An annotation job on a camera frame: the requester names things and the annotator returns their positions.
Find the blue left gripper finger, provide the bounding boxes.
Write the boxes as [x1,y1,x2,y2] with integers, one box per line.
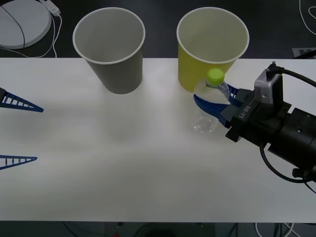
[0,155,38,171]
[0,87,44,113]

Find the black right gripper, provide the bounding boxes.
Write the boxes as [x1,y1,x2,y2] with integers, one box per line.
[193,83,292,147]

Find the clear bottle with green cap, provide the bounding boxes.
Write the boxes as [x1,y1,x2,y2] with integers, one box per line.
[192,68,232,135]

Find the yellow-green plastic waste bin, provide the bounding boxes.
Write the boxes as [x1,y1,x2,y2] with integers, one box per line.
[176,6,250,94]

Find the pale grey round disc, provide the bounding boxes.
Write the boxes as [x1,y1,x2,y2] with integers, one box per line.
[0,0,53,49]

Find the grey patterned floor plate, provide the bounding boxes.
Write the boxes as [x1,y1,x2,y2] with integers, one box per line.
[292,47,316,59]

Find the white power strip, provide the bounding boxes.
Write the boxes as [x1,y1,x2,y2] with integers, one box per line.
[40,0,61,17]

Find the grey plastic waste bin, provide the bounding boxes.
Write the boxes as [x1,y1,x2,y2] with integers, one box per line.
[72,7,146,95]

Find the thin black cable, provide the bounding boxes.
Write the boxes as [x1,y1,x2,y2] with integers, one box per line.
[0,4,26,49]

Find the white power strip cable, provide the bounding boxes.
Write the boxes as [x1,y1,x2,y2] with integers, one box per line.
[0,13,63,59]

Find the white looped cable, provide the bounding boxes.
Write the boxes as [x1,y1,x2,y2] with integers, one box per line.
[298,0,316,33]

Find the white cable under table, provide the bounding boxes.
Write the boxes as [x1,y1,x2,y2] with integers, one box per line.
[254,222,300,237]

